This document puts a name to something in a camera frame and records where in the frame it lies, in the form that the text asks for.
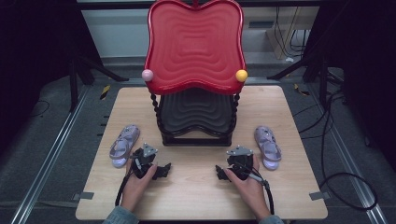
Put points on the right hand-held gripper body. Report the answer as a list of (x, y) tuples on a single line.
[(240, 160)]

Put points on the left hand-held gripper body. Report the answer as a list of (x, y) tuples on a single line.
[(144, 160)]

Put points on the person's left hand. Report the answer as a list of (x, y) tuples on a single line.
[(137, 186)]

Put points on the person's right hand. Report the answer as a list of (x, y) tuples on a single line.
[(249, 189)]

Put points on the purple sandal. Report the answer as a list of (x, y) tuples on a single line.
[(267, 146), (125, 144)]

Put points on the grey tape piece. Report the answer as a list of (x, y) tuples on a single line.
[(319, 195), (83, 195)]

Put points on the yellow and black floor tape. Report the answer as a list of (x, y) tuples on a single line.
[(105, 92), (300, 90)]

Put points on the black metal stand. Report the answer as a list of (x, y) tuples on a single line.
[(74, 74), (320, 71)]

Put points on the metal floor rail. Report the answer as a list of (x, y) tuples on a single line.
[(49, 161), (351, 168)]

